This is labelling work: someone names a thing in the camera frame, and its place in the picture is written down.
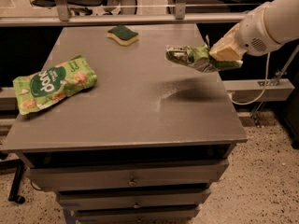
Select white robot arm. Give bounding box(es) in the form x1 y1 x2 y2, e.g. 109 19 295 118
209 0 299 61

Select green popcorn snack bag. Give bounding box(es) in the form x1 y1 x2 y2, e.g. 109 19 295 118
13 56 97 115

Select middle grey drawer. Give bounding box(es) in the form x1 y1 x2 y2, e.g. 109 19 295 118
58 189 210 211

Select grey drawer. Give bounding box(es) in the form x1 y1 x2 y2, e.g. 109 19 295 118
74 205 199 224
58 189 210 211
27 160 229 191

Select green jalapeno chip bag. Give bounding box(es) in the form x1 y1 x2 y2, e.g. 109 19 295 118
165 45 243 73

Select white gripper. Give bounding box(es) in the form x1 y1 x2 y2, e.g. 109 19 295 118
209 2 282 61

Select grey drawer cabinet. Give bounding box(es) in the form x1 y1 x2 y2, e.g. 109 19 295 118
1 23 249 224

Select bottom grey drawer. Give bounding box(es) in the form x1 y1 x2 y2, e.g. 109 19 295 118
74 205 199 224

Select grey metal railing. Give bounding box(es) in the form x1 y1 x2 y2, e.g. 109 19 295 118
0 0 246 27

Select top grey drawer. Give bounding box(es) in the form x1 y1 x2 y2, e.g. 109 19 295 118
27 160 229 191

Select black chair base leg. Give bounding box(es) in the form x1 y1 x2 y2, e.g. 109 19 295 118
0 151 25 204

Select green and yellow sponge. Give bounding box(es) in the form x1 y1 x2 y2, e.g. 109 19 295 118
107 25 139 46

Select white cable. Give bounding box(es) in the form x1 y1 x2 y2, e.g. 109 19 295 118
229 51 273 106

